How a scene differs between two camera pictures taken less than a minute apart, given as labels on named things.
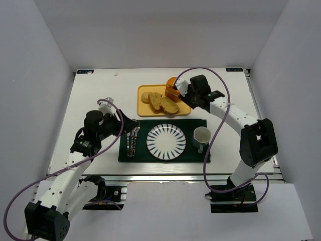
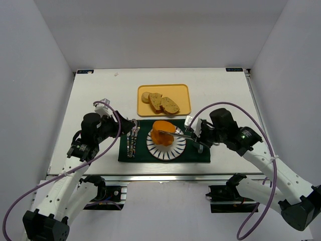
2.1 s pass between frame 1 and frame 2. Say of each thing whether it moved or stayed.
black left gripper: stayed
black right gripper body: moved
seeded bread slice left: stayed
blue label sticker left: stayed
